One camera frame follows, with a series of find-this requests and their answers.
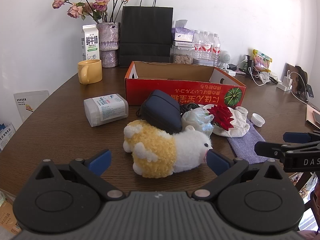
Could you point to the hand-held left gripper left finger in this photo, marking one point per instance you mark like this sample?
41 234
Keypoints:
100 161

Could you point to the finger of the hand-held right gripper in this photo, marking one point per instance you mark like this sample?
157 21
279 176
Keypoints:
268 148
296 137

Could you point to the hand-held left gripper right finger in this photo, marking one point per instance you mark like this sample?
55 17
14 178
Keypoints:
217 162

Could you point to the purple fabric pouch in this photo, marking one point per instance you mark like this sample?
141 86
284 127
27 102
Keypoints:
246 143

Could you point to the large white bottle cap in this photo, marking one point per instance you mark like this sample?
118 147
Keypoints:
258 120

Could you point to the red artificial rose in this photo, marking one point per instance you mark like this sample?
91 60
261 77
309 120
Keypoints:
222 116

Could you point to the iridescent bag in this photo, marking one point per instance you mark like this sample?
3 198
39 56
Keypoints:
196 120

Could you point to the translucent wipes container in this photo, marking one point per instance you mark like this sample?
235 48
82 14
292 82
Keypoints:
106 108

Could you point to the yellow white plush sheep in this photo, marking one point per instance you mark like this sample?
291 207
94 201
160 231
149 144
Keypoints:
155 150

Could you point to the dark blue zip pouch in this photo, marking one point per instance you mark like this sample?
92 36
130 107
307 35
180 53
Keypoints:
161 110

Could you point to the red cardboard box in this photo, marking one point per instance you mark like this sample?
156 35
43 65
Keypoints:
190 90

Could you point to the pink notebook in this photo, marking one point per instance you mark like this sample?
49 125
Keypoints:
313 117

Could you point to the yellow snack packet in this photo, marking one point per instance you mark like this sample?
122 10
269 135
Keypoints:
261 61

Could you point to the white charger plug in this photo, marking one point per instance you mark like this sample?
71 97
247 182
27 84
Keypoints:
231 72

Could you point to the small dark bottle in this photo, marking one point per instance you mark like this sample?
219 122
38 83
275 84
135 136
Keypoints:
245 63

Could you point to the black power adapter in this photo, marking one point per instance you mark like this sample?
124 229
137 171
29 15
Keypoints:
233 67

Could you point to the yellow mug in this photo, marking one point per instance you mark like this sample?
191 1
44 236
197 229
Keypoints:
90 71

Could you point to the blue white packet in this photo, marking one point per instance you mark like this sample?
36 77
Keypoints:
6 136

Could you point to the grey tin box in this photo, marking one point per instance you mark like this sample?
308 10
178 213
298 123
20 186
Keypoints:
203 62

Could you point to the white round speaker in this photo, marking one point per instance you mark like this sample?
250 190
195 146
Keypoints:
224 56

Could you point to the clear jar of seeds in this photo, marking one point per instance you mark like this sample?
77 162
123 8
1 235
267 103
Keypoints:
182 55

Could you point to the purple vase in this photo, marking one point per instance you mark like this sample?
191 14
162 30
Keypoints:
108 42

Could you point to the white green milk carton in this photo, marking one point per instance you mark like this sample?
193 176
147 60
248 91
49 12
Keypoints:
90 42

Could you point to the black paper bag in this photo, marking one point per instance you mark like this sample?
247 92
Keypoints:
146 35

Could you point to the purple tissue pack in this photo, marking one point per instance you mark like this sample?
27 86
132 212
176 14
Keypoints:
182 31

